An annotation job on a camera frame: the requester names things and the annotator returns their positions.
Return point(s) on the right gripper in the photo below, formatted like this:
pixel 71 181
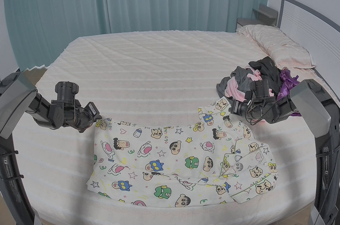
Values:
pixel 243 108

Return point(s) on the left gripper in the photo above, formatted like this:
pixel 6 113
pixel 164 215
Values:
pixel 89 116

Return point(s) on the white printed pyjama top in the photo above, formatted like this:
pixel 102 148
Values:
pixel 172 165

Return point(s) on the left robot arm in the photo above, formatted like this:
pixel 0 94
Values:
pixel 16 102

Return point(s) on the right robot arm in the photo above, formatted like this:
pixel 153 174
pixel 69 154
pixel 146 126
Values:
pixel 308 102

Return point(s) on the pile of clothes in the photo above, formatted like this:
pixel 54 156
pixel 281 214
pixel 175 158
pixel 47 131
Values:
pixel 239 83

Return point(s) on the cream pillow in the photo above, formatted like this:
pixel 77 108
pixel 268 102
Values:
pixel 281 46

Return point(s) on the bed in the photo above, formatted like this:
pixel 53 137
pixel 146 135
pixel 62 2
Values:
pixel 159 64

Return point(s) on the grey bedside table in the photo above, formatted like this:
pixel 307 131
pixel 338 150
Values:
pixel 265 13

